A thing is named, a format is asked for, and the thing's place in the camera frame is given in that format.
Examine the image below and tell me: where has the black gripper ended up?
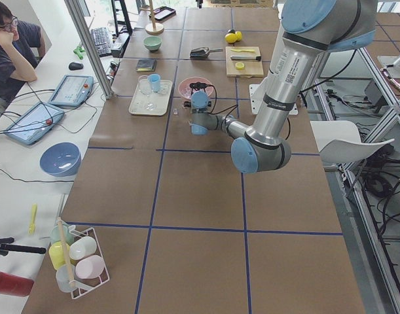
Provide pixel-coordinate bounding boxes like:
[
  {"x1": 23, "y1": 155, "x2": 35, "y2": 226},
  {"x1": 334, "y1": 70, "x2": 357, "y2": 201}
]
[{"x1": 190, "y1": 83, "x2": 206, "y2": 93}]

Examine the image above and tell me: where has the stainless steel ice scoop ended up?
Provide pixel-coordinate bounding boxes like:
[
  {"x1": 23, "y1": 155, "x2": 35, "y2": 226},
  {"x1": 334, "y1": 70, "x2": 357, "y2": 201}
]
[{"x1": 190, "y1": 46, "x2": 223, "y2": 60}]

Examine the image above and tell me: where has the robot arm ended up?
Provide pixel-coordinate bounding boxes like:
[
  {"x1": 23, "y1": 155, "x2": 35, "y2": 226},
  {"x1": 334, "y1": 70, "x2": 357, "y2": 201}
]
[{"x1": 191, "y1": 1, "x2": 377, "y2": 173}]

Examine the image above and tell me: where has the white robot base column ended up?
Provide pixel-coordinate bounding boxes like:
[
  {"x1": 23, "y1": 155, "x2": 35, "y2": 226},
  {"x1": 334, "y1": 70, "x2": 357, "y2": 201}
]
[{"x1": 249, "y1": 21, "x2": 299, "y2": 115}]

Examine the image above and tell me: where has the pile of clear ice cubes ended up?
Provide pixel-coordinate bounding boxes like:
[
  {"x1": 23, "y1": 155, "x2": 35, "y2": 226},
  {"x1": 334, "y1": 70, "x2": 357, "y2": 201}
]
[{"x1": 181, "y1": 85, "x2": 193, "y2": 99}]

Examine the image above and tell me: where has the light blue plastic cup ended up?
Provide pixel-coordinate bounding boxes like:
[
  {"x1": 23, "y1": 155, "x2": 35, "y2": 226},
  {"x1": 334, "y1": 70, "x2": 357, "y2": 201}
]
[{"x1": 147, "y1": 73, "x2": 161, "y2": 92}]

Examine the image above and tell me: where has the white cup in rack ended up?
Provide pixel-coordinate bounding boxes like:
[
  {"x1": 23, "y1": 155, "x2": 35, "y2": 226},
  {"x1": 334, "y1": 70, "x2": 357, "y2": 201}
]
[{"x1": 69, "y1": 236, "x2": 97, "y2": 264}]

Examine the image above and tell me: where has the green cup in rack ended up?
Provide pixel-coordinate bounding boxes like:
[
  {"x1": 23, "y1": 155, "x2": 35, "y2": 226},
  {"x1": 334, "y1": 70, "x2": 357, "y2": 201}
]
[{"x1": 50, "y1": 222, "x2": 75, "y2": 245}]

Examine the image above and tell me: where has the pink cup in rack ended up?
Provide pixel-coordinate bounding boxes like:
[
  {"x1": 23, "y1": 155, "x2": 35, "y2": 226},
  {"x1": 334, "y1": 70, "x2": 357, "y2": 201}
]
[{"x1": 75, "y1": 255, "x2": 105, "y2": 279}]

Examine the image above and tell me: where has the yellow cup in rack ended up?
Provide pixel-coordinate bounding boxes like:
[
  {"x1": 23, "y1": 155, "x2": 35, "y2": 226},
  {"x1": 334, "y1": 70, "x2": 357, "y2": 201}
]
[{"x1": 48, "y1": 241, "x2": 65, "y2": 270}]

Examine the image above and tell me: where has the clear grey cup in rack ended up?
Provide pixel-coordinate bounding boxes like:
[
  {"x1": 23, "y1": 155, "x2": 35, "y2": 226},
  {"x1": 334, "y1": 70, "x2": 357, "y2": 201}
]
[{"x1": 56, "y1": 264, "x2": 77, "y2": 292}]

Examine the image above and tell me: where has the pink bowl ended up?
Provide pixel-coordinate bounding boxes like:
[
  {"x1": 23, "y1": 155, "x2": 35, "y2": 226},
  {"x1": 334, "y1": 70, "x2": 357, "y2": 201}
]
[{"x1": 178, "y1": 77, "x2": 213, "y2": 101}]

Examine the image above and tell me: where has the lemon half slice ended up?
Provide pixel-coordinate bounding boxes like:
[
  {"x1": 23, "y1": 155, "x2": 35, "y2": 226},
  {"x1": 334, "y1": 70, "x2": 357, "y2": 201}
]
[{"x1": 235, "y1": 61, "x2": 245, "y2": 71}]

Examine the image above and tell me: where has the wooden cutting board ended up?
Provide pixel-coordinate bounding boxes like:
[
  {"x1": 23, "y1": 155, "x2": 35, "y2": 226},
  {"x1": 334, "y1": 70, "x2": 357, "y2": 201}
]
[{"x1": 225, "y1": 46, "x2": 264, "y2": 77}]

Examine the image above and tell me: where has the yellow plastic knife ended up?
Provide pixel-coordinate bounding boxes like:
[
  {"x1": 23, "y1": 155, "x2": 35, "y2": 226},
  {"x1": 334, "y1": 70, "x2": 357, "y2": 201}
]
[{"x1": 230, "y1": 48, "x2": 255, "y2": 53}]

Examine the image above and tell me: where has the clear wine glass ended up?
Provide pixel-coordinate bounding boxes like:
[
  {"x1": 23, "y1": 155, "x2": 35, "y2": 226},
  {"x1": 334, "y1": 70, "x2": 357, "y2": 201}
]
[{"x1": 138, "y1": 75, "x2": 155, "y2": 111}]

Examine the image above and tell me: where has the cream bear serving tray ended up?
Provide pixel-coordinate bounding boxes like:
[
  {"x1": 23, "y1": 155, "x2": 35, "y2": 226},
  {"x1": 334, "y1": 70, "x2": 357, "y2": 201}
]
[{"x1": 128, "y1": 76, "x2": 173, "y2": 116}]

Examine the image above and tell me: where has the whole yellow lemon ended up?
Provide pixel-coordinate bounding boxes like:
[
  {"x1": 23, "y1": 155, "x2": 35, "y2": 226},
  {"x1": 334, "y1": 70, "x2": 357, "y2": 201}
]
[{"x1": 225, "y1": 33, "x2": 238, "y2": 44}]

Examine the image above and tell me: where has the grey folded cloth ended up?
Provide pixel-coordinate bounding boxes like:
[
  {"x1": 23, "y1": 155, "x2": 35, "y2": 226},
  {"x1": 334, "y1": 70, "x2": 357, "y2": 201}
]
[{"x1": 136, "y1": 59, "x2": 156, "y2": 73}]

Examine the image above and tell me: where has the green ceramic bowl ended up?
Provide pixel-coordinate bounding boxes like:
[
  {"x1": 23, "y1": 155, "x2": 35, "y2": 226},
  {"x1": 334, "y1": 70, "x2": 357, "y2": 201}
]
[{"x1": 143, "y1": 36, "x2": 162, "y2": 52}]

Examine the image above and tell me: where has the wooden paper towel stand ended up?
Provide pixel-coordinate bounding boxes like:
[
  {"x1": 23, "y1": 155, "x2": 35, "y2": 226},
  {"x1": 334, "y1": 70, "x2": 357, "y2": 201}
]
[{"x1": 145, "y1": 0, "x2": 164, "y2": 35}]

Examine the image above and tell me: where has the black keyboard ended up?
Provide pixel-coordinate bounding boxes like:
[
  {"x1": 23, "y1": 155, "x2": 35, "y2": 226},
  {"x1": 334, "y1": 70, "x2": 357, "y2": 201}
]
[{"x1": 90, "y1": 27, "x2": 113, "y2": 57}]

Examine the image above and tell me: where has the green toy on desk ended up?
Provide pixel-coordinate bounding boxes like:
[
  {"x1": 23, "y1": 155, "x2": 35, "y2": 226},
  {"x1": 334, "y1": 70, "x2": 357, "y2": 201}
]
[{"x1": 73, "y1": 46, "x2": 85, "y2": 60}]

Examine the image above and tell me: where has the far blue teach pendant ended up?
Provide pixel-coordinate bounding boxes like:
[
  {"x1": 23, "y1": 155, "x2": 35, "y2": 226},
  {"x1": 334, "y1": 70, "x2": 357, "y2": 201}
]
[{"x1": 48, "y1": 75, "x2": 94, "y2": 108}]

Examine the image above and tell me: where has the blue teach pendant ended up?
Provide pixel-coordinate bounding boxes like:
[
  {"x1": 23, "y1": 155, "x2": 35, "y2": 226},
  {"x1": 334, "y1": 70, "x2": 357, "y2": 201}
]
[
  {"x1": 3, "y1": 101, "x2": 65, "y2": 145},
  {"x1": 48, "y1": 75, "x2": 94, "y2": 108}
]

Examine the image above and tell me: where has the black computer mouse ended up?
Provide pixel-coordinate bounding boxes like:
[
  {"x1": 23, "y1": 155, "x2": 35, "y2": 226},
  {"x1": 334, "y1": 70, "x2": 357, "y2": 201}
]
[{"x1": 68, "y1": 61, "x2": 84, "y2": 71}]

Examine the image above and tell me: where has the white chair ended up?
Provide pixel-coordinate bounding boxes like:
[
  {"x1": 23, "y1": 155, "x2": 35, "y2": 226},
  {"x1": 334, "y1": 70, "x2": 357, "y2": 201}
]
[{"x1": 310, "y1": 120, "x2": 394, "y2": 164}]

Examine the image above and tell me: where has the blue bowl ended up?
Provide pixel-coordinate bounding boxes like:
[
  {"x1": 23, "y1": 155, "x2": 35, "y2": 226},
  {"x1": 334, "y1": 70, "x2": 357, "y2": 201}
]
[{"x1": 39, "y1": 142, "x2": 81, "y2": 177}]

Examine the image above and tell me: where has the near blue teach pendant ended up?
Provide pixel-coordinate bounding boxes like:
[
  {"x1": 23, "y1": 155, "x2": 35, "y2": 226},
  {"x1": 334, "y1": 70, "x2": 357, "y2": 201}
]
[{"x1": 3, "y1": 101, "x2": 65, "y2": 145}]

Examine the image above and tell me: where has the seated person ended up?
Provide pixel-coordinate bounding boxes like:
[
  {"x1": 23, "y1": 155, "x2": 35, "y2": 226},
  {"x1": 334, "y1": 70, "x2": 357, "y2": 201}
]
[{"x1": 0, "y1": 2, "x2": 46, "y2": 103}]

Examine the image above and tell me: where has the yellow plastic fork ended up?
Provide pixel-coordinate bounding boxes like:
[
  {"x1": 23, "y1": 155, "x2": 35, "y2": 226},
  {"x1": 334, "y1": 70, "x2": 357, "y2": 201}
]
[{"x1": 28, "y1": 203, "x2": 38, "y2": 235}]

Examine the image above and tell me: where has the red cylinder object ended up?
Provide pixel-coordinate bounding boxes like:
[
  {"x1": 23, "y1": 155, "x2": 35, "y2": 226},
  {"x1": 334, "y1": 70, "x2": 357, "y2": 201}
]
[{"x1": 0, "y1": 271, "x2": 34, "y2": 297}]

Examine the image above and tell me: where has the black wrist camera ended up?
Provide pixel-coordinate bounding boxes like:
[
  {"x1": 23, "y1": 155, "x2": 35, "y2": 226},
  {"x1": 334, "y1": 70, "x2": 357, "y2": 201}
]
[{"x1": 189, "y1": 82, "x2": 209, "y2": 92}]

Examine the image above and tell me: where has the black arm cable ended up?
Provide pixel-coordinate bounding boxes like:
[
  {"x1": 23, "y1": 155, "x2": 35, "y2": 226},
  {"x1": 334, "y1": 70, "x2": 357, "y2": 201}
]
[{"x1": 206, "y1": 84, "x2": 291, "y2": 141}]

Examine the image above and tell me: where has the aluminium frame post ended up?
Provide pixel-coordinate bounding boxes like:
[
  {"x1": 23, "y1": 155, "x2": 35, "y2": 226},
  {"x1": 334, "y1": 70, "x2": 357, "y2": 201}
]
[{"x1": 64, "y1": 0, "x2": 114, "y2": 99}]

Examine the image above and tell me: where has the white wire cup rack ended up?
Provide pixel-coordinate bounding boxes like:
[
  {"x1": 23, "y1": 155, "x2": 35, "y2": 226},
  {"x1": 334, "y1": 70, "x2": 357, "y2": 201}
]
[{"x1": 54, "y1": 219, "x2": 110, "y2": 300}]

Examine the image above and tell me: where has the black tripod handle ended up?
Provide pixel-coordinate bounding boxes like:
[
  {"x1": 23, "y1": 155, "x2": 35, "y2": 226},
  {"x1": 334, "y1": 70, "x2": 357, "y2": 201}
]
[{"x1": 0, "y1": 237, "x2": 46, "y2": 256}]

